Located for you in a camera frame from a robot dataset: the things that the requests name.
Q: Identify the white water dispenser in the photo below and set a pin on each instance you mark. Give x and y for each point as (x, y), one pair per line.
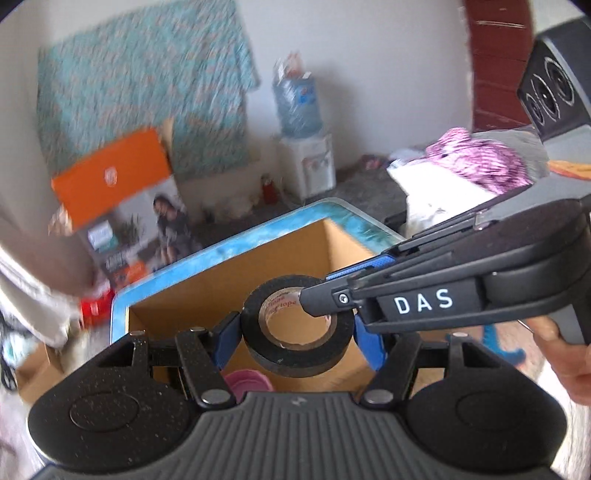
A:
(307, 166)

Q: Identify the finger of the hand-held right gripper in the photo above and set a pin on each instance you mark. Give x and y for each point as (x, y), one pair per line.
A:
(364, 266)
(323, 300)

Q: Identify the black electrical tape roll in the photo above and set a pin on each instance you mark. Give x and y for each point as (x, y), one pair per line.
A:
(277, 355)

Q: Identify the small red bottle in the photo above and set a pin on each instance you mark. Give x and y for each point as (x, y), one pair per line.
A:
(270, 189)

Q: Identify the teal floral cloth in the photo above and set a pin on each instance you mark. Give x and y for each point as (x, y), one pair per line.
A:
(138, 83)

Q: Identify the orange and grey appliance box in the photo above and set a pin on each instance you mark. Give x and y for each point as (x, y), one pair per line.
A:
(115, 175)

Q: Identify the large cardboard box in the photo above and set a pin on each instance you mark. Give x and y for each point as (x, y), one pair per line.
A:
(194, 300)

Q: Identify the red container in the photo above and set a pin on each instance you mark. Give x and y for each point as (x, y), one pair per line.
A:
(94, 309)

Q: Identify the person's right hand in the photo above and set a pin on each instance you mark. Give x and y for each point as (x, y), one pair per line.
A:
(563, 364)

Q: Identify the pink bottle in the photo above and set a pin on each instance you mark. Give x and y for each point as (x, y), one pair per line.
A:
(298, 64)

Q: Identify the pink checked cloth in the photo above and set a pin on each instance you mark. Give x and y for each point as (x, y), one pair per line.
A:
(480, 157)

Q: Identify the small cardboard box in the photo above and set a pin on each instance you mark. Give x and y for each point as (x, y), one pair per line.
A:
(39, 374)

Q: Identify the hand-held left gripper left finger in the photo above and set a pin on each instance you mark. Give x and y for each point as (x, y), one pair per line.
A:
(226, 341)

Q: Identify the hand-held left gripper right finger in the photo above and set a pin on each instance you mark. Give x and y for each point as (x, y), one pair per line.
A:
(369, 344)

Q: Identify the pink and white cloth pile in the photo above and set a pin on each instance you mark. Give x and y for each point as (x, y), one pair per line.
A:
(429, 203)

